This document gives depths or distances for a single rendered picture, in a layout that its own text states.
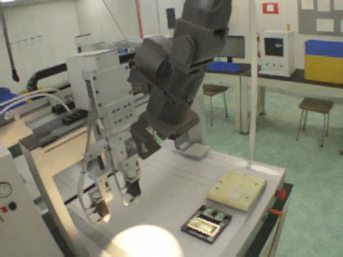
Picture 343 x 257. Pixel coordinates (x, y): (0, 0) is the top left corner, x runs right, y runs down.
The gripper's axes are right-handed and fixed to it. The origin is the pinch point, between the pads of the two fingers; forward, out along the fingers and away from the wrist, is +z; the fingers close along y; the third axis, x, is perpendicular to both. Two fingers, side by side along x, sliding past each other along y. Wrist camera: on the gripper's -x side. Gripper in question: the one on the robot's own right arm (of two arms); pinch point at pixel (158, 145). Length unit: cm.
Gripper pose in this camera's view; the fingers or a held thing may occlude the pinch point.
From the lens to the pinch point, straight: 53.7
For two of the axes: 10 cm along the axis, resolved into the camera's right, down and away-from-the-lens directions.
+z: -2.9, 7.1, 6.4
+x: 7.2, 6.1, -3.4
